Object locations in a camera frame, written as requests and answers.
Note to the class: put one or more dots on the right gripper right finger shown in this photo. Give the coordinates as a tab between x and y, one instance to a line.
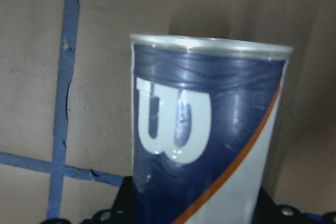
267	212

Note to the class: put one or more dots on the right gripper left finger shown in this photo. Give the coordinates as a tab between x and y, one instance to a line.
122	209

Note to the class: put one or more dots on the white blue tennis ball can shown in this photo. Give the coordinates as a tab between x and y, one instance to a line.
203	113

